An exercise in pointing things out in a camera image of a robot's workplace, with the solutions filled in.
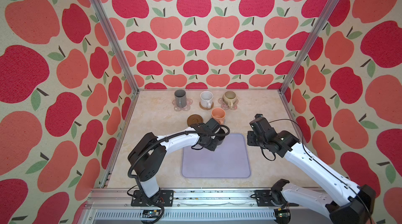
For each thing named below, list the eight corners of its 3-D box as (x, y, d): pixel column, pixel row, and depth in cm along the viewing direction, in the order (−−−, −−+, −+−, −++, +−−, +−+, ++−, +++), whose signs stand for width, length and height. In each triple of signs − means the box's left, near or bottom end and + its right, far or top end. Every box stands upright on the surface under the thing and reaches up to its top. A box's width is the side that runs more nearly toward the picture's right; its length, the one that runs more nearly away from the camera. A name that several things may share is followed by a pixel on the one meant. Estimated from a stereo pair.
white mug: (197, 107, 112) (197, 99, 105) (203, 97, 118) (203, 89, 111) (208, 111, 110) (209, 103, 103) (213, 101, 116) (214, 92, 109)
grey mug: (175, 109, 109) (173, 100, 102) (176, 98, 116) (175, 89, 109) (186, 109, 109) (185, 100, 102) (187, 98, 116) (186, 89, 109)
